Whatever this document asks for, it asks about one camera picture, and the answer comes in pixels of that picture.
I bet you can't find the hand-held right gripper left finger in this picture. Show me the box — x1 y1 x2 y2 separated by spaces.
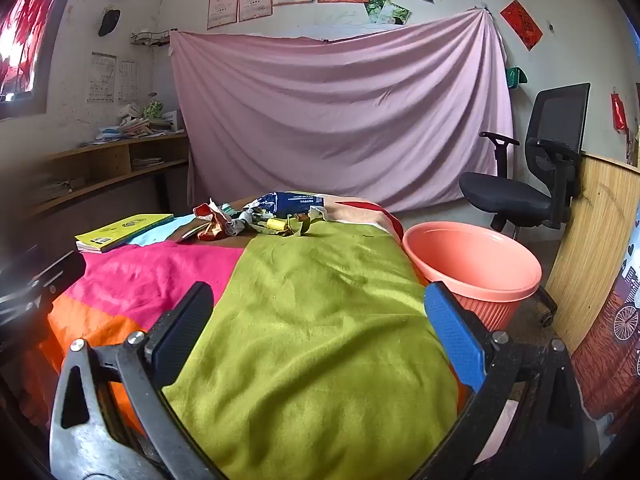
49 281 226 480

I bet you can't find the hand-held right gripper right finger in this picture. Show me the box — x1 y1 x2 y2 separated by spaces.
410 281 591 480

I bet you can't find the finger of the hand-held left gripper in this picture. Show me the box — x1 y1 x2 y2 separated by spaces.
0 249 87 321

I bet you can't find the salmon plastic basin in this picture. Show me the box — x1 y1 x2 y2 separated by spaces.
401 221 543 333

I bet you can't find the red orange wrapper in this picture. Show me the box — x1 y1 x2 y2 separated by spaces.
192 202 233 241

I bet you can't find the green white wrapper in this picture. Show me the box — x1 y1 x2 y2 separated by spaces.
225 205 267 237

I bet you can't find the blue snack wrapper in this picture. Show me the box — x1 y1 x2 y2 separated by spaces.
245 191 326 221

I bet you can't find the yellow book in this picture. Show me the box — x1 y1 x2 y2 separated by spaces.
75 213 175 253

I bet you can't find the wooden shelf unit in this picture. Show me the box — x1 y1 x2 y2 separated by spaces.
30 132 190 221

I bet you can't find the colourful patchwork tablecloth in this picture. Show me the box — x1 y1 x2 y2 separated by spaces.
20 192 471 480

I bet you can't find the black office chair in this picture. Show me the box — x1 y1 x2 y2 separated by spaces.
459 82 592 328

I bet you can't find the pile of papers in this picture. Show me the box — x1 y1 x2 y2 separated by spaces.
92 102 173 143

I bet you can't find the bamboo wood panel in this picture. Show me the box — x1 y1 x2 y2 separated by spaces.
545 152 640 356

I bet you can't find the red patterned window curtain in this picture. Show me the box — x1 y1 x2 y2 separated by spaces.
0 0 57 100

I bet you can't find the pink hanging sheet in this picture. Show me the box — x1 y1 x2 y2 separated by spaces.
170 7 516 213

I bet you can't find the black hanging cap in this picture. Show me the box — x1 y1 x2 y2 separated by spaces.
98 6 121 38

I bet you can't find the red hanging ornament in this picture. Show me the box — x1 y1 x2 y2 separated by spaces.
610 91 629 133

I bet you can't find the wall calendar sheet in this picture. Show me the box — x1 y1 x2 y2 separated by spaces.
88 52 117 103
117 60 140 103

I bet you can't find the wire wall rack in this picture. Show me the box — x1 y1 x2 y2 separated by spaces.
131 29 171 47

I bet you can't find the red paper wall decoration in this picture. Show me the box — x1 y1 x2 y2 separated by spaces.
500 0 544 52

